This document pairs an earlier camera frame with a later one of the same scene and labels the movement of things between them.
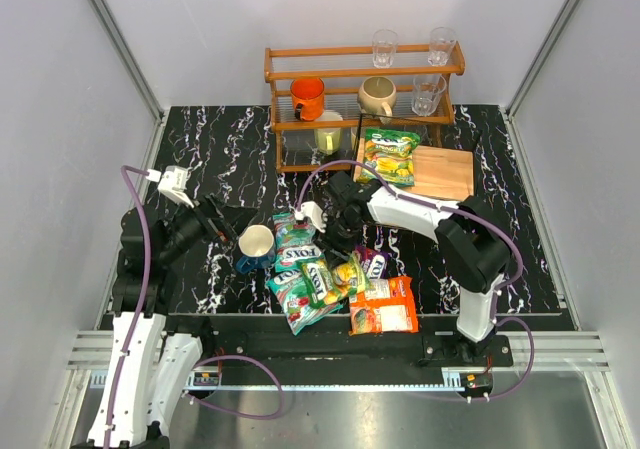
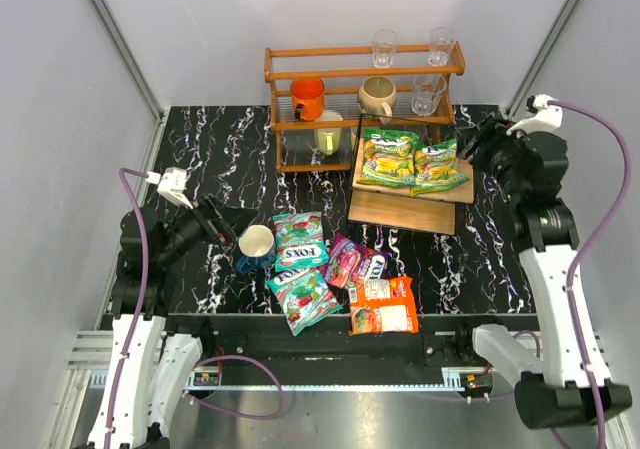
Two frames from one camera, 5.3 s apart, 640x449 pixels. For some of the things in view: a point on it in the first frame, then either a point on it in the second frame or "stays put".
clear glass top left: (384, 46) stays put
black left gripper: (211, 216) stays put
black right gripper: (337, 239) → (486, 142)
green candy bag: (326, 286) → (435, 167)
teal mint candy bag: (301, 314) stays put
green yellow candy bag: (389, 153) stays put
